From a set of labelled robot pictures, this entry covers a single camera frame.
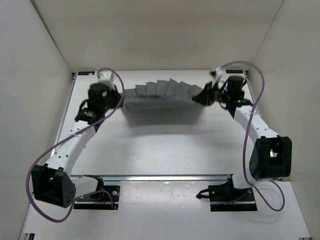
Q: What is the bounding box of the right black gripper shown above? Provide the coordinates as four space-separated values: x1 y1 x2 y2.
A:
192 81 231 108

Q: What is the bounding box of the grey pleated skirt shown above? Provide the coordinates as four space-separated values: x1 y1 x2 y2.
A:
121 78 204 114

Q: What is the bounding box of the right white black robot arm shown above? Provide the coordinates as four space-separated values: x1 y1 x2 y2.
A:
192 76 292 202

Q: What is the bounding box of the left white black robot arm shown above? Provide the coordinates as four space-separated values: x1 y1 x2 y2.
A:
31 80 121 208

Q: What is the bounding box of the left blue corner label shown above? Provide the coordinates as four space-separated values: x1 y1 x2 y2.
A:
77 71 96 76

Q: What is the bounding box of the blue corner label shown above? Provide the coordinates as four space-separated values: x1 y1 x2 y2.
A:
77 71 96 76
225 69 244 75

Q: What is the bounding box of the right blue corner label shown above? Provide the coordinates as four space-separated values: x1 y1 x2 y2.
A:
225 69 244 75

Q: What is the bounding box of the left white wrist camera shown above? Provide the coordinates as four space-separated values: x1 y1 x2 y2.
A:
97 70 115 90

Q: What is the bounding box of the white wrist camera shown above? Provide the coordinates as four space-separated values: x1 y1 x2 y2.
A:
97 70 115 90
209 67 224 88

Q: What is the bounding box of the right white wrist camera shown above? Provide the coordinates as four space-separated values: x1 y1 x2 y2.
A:
209 67 224 88

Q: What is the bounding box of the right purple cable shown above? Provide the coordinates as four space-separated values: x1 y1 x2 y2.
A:
217 60 286 212

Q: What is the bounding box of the purple cable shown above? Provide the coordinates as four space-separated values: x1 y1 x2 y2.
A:
25 67 125 223
217 60 286 212

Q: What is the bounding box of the silver aluminium front rail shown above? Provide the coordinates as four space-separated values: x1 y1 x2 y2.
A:
69 174 283 182

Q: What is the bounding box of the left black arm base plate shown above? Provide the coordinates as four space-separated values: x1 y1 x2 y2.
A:
73 181 121 211

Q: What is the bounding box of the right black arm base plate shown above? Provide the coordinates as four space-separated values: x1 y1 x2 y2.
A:
208 184 258 212

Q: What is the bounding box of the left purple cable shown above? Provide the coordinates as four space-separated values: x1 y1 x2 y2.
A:
25 67 125 223

